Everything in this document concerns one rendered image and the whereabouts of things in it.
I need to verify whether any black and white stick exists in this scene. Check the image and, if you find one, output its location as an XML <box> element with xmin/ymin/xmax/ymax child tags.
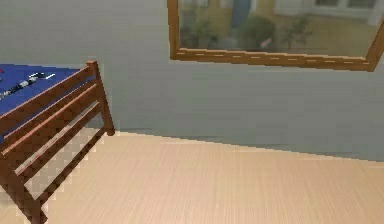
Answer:
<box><xmin>0</xmin><ymin>71</ymin><xmax>56</xmax><ymax>100</ymax></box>

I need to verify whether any brown wooden bed blue cover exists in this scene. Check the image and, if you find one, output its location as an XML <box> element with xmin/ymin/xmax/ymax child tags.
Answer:
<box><xmin>0</xmin><ymin>60</ymin><xmax>116</xmax><ymax>224</ymax></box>

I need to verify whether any wooden framed window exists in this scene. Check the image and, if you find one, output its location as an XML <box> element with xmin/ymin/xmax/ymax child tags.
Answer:
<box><xmin>166</xmin><ymin>0</ymin><xmax>384</xmax><ymax>73</ymax></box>

